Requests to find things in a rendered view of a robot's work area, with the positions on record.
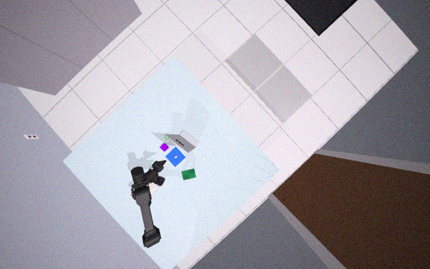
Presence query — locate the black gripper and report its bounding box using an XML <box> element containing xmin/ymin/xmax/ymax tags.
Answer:
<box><xmin>144</xmin><ymin>160</ymin><xmax>167</xmax><ymax>183</ymax></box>

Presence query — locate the purple cube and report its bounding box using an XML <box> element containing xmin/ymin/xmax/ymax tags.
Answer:
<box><xmin>160</xmin><ymin>143</ymin><xmax>169</xmax><ymax>151</ymax></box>

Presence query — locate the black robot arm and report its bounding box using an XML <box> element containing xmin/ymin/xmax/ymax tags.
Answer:
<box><xmin>130</xmin><ymin>166</ymin><xmax>166</xmax><ymax>249</ymax></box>

